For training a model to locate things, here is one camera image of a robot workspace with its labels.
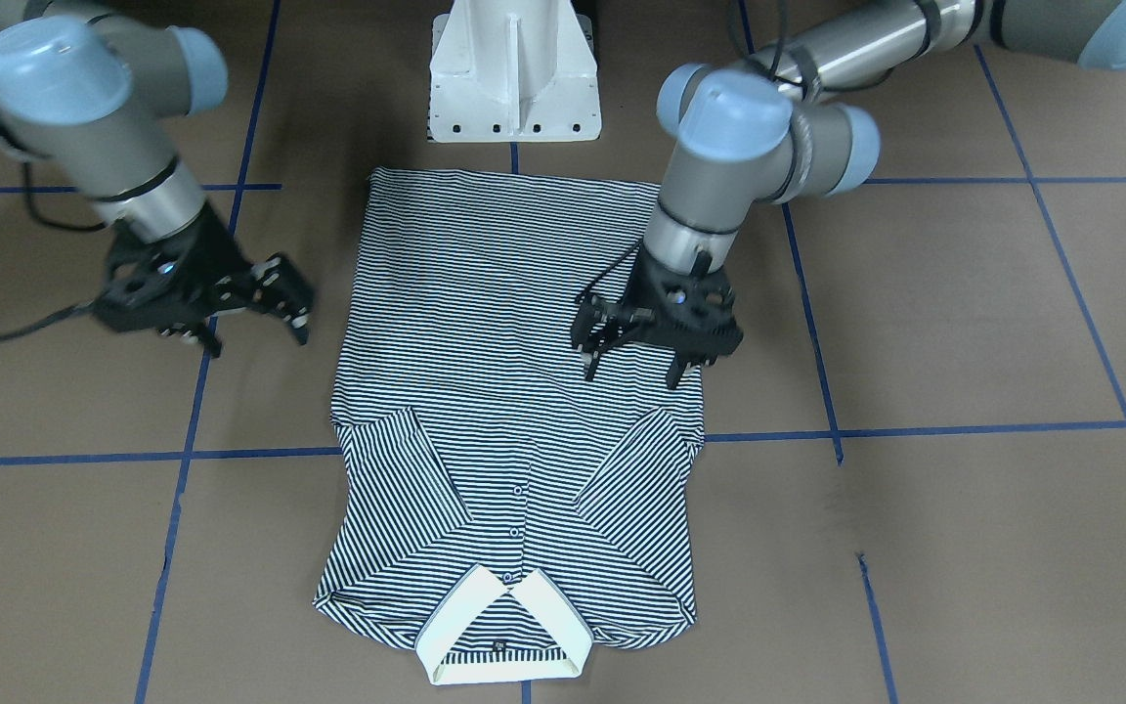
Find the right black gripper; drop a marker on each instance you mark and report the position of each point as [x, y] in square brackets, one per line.
[214, 257]

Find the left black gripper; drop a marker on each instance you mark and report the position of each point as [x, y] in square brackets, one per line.
[633, 315]

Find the striped polo shirt white collar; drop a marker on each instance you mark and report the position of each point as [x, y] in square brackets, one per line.
[505, 515]

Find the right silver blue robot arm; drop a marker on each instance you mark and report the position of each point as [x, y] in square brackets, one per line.
[86, 87]

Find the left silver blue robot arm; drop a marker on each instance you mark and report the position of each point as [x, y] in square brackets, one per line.
[770, 128]

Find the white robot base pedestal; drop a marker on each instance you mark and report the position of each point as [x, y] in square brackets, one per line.
[514, 71]

